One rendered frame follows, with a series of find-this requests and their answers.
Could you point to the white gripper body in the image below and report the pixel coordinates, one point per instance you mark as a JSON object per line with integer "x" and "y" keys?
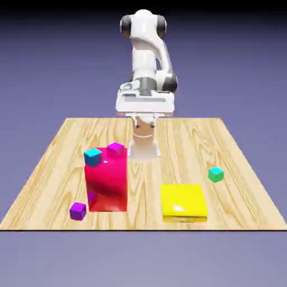
{"x": 144, "y": 104}

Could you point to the large yellow box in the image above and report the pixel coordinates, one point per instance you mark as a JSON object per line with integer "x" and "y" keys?
{"x": 183, "y": 201}

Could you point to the small purple cube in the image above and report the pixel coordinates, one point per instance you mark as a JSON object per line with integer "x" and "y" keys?
{"x": 77, "y": 211}

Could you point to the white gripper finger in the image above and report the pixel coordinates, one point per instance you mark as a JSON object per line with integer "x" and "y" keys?
{"x": 136, "y": 121}
{"x": 153, "y": 120}

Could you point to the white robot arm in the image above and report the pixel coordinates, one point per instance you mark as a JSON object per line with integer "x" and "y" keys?
{"x": 145, "y": 56}

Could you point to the small cyan cube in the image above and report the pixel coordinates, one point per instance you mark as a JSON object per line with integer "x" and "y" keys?
{"x": 93, "y": 157}

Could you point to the large red box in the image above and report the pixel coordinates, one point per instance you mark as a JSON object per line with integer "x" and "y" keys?
{"x": 107, "y": 181}

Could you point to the small magenta cube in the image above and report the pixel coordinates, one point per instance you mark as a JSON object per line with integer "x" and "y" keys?
{"x": 115, "y": 149}

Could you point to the small green cube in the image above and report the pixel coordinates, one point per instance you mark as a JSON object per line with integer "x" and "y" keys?
{"x": 216, "y": 174}

